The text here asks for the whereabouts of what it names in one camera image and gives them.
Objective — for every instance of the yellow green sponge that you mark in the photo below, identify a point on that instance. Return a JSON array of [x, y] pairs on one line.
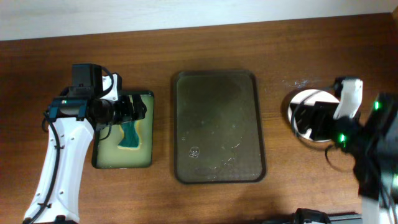
[[131, 139]]

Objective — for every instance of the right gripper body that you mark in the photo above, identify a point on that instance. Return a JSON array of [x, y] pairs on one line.
[[311, 123]]

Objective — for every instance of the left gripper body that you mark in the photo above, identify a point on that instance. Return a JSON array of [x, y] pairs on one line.
[[131, 109]]

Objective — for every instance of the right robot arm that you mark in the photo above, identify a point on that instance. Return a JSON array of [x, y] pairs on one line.
[[373, 145]]

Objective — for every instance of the brown serving tray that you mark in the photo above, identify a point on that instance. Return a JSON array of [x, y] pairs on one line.
[[218, 136]]

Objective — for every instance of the black soapy water tray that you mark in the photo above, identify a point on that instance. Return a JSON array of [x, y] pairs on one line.
[[107, 155]]

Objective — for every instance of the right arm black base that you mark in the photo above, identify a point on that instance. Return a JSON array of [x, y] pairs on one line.
[[309, 216]]

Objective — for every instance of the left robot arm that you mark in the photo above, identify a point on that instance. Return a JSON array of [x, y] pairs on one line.
[[87, 111]]

